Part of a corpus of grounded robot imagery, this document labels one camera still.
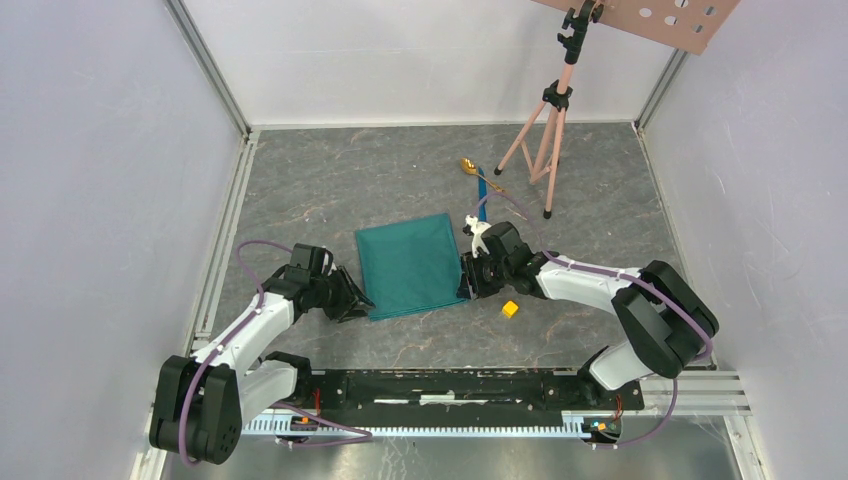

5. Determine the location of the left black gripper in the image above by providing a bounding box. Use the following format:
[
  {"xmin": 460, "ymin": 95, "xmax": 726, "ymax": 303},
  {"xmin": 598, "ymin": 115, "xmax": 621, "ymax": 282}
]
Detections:
[{"xmin": 310, "ymin": 265, "xmax": 376, "ymax": 324}]

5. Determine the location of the pink tripod stand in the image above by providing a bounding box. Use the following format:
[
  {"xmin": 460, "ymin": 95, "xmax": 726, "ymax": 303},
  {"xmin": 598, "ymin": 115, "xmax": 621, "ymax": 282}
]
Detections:
[{"xmin": 494, "ymin": 1, "xmax": 605, "ymax": 219}]

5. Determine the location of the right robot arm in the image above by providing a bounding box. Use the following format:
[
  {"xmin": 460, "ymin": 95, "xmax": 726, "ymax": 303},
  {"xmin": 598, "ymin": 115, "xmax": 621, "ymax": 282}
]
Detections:
[{"xmin": 457, "ymin": 216, "xmax": 719, "ymax": 408}]

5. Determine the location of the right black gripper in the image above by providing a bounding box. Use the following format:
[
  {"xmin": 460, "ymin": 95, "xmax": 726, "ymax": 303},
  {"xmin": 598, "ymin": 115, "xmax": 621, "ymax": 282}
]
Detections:
[{"xmin": 455, "ymin": 248, "xmax": 511, "ymax": 301}]

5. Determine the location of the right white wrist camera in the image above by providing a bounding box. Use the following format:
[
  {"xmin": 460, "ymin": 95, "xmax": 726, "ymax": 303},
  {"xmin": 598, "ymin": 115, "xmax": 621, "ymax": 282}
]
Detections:
[{"xmin": 463, "ymin": 215, "xmax": 491, "ymax": 258}]

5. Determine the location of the yellow small cube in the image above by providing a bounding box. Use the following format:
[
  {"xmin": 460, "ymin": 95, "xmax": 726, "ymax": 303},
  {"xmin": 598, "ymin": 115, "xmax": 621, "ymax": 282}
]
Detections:
[{"xmin": 501, "ymin": 301, "xmax": 519, "ymax": 319}]

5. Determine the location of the gold metal spoon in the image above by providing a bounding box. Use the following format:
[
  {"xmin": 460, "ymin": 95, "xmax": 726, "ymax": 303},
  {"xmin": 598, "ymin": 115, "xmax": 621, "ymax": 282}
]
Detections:
[{"xmin": 460, "ymin": 157, "xmax": 505, "ymax": 199}]

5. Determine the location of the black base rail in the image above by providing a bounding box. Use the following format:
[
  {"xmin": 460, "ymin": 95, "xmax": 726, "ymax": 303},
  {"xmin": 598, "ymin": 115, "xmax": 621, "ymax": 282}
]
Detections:
[{"xmin": 242, "ymin": 368, "xmax": 645, "ymax": 441}]

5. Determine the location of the teal cloth napkin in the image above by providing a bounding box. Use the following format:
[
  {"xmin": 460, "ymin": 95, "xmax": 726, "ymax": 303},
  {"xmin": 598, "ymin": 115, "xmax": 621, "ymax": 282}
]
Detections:
[{"xmin": 355, "ymin": 213, "xmax": 465, "ymax": 321}]

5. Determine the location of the pink perforated board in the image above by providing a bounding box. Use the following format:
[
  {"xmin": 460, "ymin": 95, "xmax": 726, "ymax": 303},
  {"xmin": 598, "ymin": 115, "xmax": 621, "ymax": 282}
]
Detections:
[{"xmin": 539, "ymin": 0, "xmax": 738, "ymax": 64}]

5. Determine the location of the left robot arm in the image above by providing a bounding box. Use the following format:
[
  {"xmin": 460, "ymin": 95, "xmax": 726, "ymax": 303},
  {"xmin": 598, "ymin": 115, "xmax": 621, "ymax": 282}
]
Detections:
[{"xmin": 148, "ymin": 244, "xmax": 375, "ymax": 466}]

